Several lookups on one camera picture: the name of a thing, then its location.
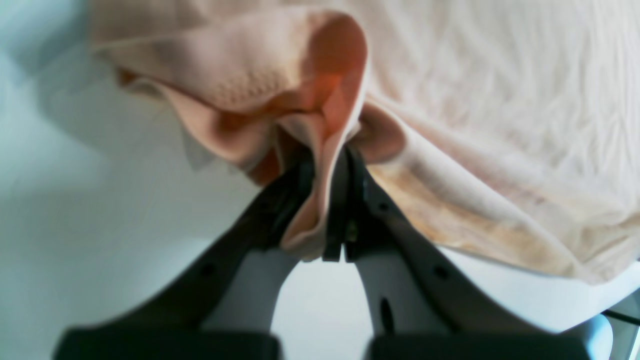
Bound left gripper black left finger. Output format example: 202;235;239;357
54;160;314;360

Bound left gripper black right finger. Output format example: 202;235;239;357
322;147;613;360

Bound peach T-shirt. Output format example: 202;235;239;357
89;0;639;284

